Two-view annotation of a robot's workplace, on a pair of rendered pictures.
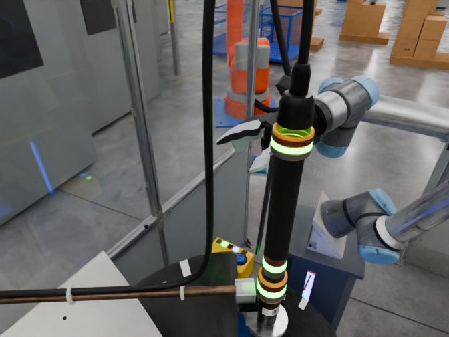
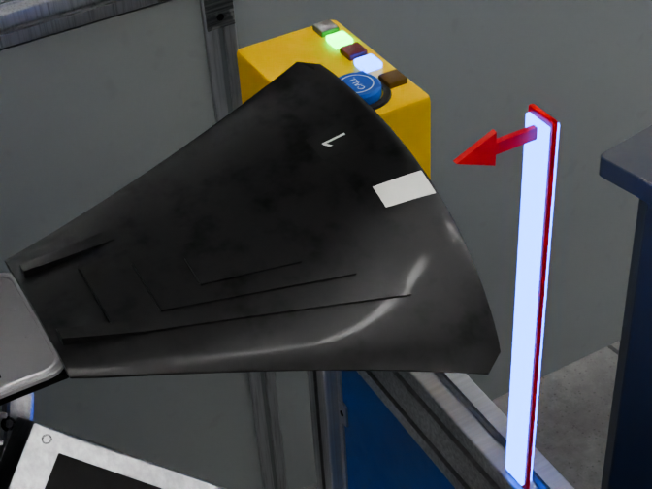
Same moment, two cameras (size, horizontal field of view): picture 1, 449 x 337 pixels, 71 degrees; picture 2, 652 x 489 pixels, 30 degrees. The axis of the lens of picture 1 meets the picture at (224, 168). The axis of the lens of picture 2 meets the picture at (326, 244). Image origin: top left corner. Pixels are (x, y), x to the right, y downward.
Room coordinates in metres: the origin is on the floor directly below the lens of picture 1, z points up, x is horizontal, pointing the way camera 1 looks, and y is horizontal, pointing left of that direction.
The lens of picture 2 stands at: (-0.01, -0.46, 1.59)
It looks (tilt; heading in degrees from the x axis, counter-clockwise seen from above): 39 degrees down; 31
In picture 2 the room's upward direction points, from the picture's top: 4 degrees counter-clockwise
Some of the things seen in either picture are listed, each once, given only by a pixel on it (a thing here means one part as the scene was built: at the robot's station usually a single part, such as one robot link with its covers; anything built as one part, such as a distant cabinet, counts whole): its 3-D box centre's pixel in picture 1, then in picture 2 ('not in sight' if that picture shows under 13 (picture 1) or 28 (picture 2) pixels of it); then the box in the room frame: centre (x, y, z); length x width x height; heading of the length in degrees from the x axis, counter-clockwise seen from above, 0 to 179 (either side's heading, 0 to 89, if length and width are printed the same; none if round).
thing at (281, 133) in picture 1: (291, 140); not in sight; (0.29, -0.07, 1.80); 0.04 x 0.04 x 0.03
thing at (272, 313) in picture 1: (278, 237); not in sight; (0.29, -0.07, 1.66); 0.04 x 0.04 x 0.46
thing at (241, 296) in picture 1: (262, 304); not in sight; (0.29, -0.06, 1.50); 0.09 x 0.07 x 0.10; 93
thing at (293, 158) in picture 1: (290, 147); not in sight; (0.29, -0.07, 1.80); 0.04 x 0.04 x 0.01
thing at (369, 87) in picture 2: (239, 259); (356, 90); (0.73, -0.05, 1.08); 0.04 x 0.04 x 0.02
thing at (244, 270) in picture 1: (228, 263); (333, 122); (0.75, -0.02, 1.02); 0.16 x 0.10 x 0.11; 58
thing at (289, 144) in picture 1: (292, 134); not in sight; (0.29, -0.07, 1.81); 0.04 x 0.04 x 0.01
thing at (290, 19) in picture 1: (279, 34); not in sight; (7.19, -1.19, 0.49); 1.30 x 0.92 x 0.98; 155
